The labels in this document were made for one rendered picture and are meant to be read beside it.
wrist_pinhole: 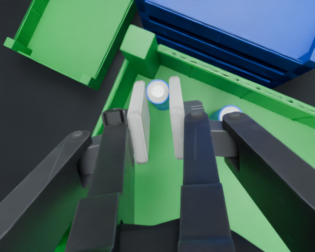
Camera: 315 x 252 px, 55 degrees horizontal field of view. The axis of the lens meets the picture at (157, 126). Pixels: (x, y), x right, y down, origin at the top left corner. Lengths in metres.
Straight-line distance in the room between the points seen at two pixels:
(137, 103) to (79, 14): 0.61
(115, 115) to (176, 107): 0.03
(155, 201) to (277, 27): 0.39
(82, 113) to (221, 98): 0.48
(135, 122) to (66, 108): 0.58
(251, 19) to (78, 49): 0.39
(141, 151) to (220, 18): 0.42
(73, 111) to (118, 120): 0.57
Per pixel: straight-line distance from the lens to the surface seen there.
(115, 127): 0.15
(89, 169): 0.16
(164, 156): 0.28
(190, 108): 0.18
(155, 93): 0.22
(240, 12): 0.57
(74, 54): 0.74
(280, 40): 0.57
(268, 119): 0.29
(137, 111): 0.16
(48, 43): 0.77
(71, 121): 0.73
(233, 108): 0.22
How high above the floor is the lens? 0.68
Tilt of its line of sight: 86 degrees down
